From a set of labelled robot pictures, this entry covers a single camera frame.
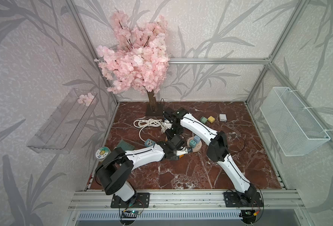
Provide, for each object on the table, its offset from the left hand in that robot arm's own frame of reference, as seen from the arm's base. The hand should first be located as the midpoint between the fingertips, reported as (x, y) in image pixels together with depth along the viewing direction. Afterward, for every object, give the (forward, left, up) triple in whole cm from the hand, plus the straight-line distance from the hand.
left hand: (175, 149), depth 89 cm
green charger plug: (+25, -22, -2) cm, 34 cm away
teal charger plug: (+3, -11, +3) cm, 11 cm away
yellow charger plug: (+26, -28, -2) cm, 38 cm away
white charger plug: (+27, -37, -2) cm, 46 cm away
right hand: (+7, +3, +3) cm, 9 cm away
